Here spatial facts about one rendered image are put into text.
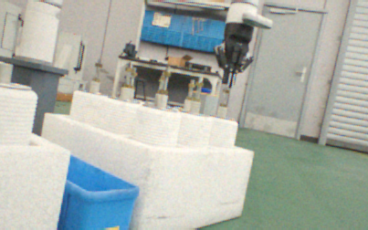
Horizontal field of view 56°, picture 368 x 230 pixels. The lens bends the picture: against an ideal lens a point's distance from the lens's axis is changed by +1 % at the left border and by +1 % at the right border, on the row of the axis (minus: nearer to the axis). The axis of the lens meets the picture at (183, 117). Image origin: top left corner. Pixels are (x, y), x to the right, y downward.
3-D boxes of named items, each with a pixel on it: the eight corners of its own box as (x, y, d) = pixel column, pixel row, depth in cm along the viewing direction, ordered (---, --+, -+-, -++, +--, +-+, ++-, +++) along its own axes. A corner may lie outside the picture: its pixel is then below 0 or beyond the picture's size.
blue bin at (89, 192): (-6, 203, 70) (4, 145, 69) (46, 198, 78) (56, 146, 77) (72, 274, 50) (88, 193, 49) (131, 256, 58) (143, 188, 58)
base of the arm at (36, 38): (10, 57, 98) (19, -3, 98) (30, 62, 107) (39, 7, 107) (39, 63, 97) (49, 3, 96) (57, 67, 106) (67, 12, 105)
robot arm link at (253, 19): (247, 18, 80) (252, -8, 80) (216, 23, 89) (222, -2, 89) (273, 29, 85) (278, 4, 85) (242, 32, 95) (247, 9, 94)
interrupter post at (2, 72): (-14, 84, 47) (-9, 60, 46) (5, 88, 48) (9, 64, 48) (-7, 87, 45) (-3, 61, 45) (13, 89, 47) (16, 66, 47)
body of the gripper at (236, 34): (242, 29, 94) (235, 63, 95) (218, 20, 90) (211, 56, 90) (262, 27, 88) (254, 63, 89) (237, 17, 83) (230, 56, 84)
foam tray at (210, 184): (32, 182, 87) (44, 112, 86) (142, 174, 117) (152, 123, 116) (134, 246, 62) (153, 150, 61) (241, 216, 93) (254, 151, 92)
